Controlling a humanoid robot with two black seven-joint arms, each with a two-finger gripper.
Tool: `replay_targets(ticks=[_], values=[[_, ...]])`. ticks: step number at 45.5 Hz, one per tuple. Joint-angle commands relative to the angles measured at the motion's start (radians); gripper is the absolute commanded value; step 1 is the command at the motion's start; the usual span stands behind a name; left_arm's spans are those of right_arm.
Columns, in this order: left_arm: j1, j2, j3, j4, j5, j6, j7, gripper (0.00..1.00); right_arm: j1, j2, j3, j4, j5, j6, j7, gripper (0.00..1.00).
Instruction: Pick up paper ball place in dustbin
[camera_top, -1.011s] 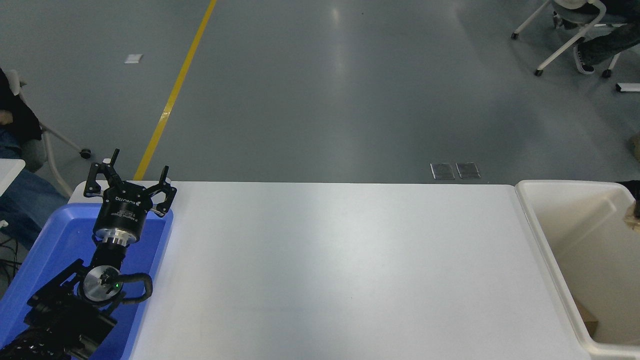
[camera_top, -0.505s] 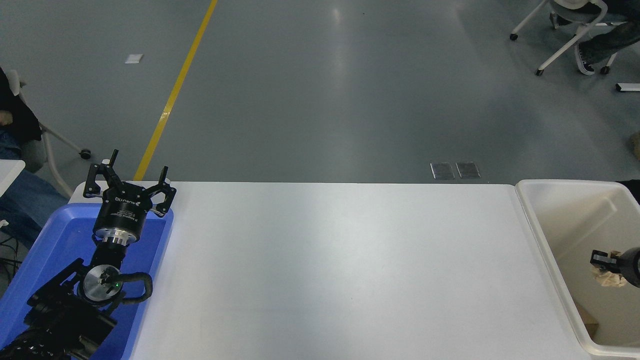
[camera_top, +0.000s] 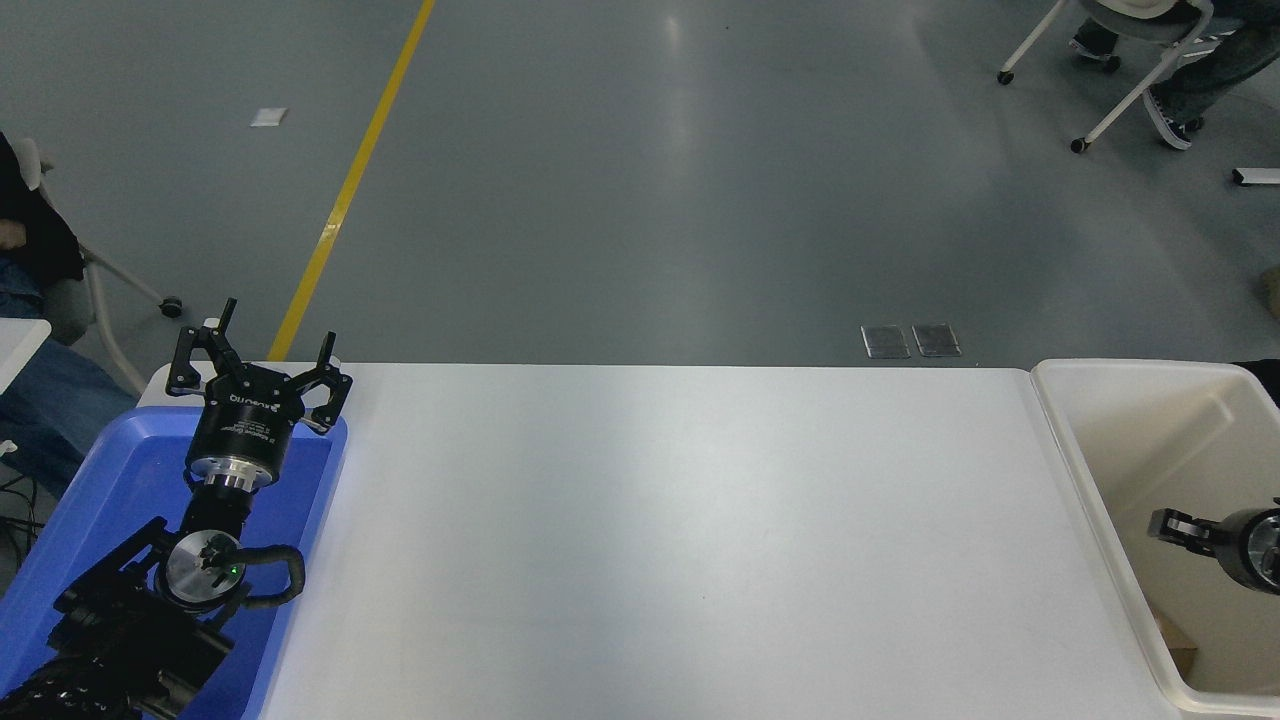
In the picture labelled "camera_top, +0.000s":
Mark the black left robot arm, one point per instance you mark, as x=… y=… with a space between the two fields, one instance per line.
x=120 y=640

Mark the small white table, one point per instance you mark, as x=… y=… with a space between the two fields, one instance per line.
x=20 y=345

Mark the brown paper scrap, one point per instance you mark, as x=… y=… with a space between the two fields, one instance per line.
x=1175 y=640

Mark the white flat bar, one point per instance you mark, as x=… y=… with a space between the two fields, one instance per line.
x=1258 y=177

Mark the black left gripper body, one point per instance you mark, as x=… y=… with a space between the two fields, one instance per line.
x=240 y=430

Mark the metal floor outlet cover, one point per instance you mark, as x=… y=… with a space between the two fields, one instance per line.
x=886 y=341
x=937 y=340

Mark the blue plastic tray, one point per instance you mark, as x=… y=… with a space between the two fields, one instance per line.
x=110 y=470

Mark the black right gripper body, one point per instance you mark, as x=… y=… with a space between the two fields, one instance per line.
x=1240 y=550

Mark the person's hand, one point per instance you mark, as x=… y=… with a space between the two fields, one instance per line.
x=10 y=235

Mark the white office chair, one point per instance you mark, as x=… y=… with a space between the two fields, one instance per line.
x=70 y=310
x=1150 y=25

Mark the black object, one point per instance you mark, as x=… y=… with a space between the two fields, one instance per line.
x=1262 y=380

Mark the large pale plastic bin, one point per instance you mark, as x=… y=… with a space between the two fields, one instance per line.
x=1140 y=450

